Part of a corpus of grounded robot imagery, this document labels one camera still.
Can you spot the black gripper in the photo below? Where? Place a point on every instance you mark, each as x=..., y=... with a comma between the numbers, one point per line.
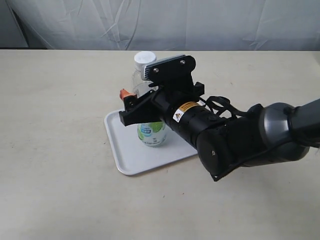
x=153, y=106

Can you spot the clear bottle white cap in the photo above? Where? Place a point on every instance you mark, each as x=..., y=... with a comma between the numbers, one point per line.
x=152, y=134

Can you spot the white plastic tray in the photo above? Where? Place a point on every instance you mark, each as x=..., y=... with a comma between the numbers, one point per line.
x=133, y=157

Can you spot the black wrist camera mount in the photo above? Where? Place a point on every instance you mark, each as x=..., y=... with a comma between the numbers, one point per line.
x=174, y=72

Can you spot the grey wrinkled backdrop cloth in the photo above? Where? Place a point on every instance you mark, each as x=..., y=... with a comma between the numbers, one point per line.
x=173, y=25

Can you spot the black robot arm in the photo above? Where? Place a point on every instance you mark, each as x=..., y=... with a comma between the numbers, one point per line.
x=224, y=137

